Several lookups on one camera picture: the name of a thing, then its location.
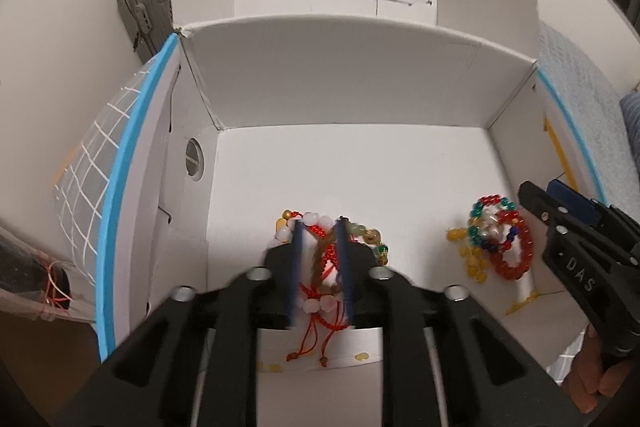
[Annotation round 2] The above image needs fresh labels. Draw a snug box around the red bead bracelet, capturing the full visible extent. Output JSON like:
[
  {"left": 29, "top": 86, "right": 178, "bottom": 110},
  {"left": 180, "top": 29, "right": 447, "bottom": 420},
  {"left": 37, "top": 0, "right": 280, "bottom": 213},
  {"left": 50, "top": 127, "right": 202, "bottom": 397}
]
[{"left": 487, "top": 210, "right": 535, "bottom": 282}]

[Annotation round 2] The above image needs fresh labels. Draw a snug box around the multicolour glass bead bracelet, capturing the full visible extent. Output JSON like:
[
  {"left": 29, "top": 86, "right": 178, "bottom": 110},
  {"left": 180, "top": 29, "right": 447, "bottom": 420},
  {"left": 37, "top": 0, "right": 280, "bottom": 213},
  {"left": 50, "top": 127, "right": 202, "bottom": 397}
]
[{"left": 466, "top": 193, "right": 522, "bottom": 256}]

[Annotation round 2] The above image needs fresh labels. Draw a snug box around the brown wooden bead bracelet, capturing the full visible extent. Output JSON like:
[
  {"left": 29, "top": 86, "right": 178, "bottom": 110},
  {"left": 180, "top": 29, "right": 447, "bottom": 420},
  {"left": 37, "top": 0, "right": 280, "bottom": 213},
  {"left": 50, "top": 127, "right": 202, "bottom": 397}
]
[{"left": 311, "top": 220, "right": 391, "bottom": 295}]

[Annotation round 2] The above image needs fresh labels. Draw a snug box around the red cord bracelet gold bar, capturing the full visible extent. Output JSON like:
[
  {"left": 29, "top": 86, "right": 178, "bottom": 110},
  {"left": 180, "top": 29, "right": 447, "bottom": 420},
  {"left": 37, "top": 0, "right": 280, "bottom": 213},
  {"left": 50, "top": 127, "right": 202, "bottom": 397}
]
[{"left": 274, "top": 209, "right": 348, "bottom": 369}]

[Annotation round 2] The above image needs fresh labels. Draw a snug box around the pink white bead bracelet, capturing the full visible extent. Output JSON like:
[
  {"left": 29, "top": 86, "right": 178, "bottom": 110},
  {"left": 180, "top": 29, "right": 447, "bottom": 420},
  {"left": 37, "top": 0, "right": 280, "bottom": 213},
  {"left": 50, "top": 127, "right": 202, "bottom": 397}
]
[{"left": 273, "top": 210, "right": 346, "bottom": 313}]

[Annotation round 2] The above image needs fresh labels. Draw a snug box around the white pearl strand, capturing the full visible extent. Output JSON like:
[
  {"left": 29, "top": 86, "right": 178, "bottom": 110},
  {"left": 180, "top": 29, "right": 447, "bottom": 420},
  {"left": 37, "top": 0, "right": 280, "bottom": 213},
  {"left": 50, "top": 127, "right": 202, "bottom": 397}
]
[{"left": 470, "top": 213, "right": 501, "bottom": 242}]

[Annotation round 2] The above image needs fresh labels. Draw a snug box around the small yellow charm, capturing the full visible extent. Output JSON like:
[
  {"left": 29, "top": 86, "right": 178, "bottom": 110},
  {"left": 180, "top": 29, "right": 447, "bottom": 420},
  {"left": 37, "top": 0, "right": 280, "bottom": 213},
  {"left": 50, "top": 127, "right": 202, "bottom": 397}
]
[{"left": 446, "top": 228, "right": 489, "bottom": 284}]

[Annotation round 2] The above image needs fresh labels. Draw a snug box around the person's right hand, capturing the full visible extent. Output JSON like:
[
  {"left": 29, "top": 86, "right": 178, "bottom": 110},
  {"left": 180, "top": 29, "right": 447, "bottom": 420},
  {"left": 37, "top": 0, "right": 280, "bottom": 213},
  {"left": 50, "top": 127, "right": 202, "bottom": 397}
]
[{"left": 561, "top": 324, "right": 634, "bottom": 414}]

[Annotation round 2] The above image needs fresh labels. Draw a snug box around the blue striped bolster pillow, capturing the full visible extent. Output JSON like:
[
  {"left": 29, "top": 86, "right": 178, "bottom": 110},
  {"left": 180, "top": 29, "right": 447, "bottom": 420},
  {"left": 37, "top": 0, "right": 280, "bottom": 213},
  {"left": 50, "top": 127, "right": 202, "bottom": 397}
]
[{"left": 620, "top": 91, "right": 640, "bottom": 156}]

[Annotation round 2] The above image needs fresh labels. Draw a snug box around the grey white checked bedsheet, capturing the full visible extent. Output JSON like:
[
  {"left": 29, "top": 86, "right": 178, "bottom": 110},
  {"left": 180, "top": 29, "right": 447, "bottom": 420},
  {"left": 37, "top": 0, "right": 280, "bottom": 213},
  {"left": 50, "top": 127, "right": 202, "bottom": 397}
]
[{"left": 53, "top": 23, "right": 620, "bottom": 285}]

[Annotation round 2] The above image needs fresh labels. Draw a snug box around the blue yellow cardboard box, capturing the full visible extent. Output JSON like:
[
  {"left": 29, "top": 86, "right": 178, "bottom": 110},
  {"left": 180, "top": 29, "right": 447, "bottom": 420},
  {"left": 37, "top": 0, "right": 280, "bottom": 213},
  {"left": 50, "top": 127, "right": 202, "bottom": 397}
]
[{"left": 52, "top": 0, "right": 612, "bottom": 427}]

